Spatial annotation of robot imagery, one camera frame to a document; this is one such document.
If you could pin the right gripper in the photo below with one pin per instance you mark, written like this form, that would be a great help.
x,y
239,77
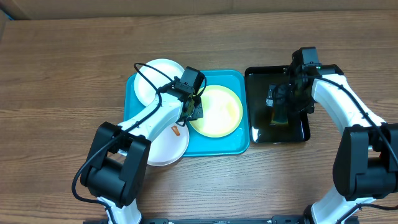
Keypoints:
x,y
284,94

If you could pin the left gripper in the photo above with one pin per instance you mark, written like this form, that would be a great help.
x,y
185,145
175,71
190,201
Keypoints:
x,y
199,113

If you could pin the green yellow sponge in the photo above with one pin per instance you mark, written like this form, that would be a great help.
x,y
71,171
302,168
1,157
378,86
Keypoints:
x,y
279,115

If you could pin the light green plate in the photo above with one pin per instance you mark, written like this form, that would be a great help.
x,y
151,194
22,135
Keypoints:
x,y
222,112

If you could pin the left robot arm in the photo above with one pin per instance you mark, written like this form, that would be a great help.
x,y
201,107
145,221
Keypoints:
x,y
114,170

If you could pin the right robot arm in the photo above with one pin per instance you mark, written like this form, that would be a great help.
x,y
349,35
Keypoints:
x,y
365,166

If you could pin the black water tray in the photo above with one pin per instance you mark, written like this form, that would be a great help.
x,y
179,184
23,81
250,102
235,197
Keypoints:
x,y
261,131

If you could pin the teal plastic serving tray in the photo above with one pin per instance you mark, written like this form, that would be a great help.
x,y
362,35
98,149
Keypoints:
x,y
236,142

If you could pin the orange food scrap lower plate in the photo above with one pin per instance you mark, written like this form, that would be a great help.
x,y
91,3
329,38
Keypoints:
x,y
175,130

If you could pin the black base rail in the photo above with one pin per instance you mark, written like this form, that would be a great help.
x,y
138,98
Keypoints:
x,y
281,219

